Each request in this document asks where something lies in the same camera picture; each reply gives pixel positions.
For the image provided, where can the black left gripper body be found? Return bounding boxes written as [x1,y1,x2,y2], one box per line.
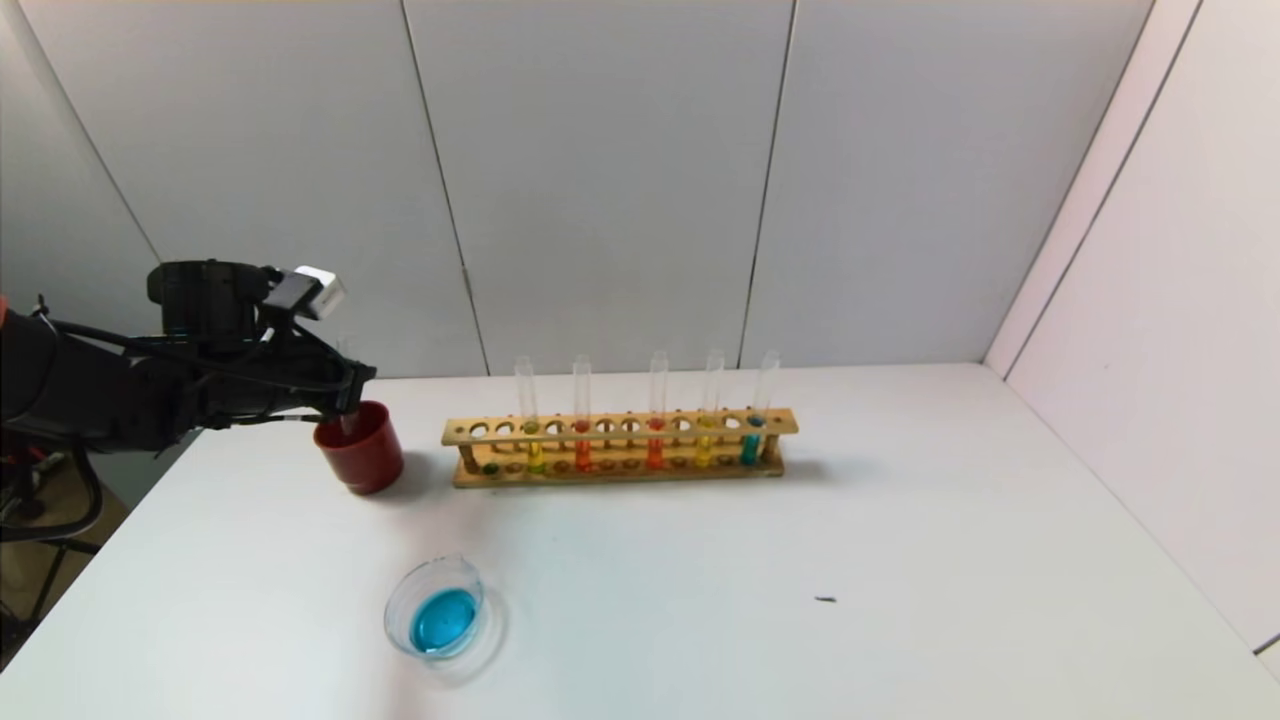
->
[266,326,377,418]

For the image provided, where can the blue pigment test tube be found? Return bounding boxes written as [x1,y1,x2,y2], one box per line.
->
[740,350,780,467]
[334,335,363,443]

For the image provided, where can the yellow pigment test tube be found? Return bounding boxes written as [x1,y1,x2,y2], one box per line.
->
[515,357,547,475]
[696,349,724,469]

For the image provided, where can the clear glass beaker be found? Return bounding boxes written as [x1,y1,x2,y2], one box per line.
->
[384,556,507,683]

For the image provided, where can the red pigment test tube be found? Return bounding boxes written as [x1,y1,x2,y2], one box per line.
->
[646,351,669,471]
[572,354,594,473]

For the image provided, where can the wooden test tube rack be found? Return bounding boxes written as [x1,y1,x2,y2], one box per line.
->
[442,407,799,489]

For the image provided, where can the dark red plastic cup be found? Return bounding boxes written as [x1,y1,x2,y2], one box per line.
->
[313,400,406,496]

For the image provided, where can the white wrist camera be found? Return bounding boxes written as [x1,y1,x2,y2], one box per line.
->
[262,266,347,323]

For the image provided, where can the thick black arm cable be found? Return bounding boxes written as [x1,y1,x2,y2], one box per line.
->
[0,445,106,546]

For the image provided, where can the black chassis frame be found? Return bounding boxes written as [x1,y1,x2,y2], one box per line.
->
[0,445,76,641]

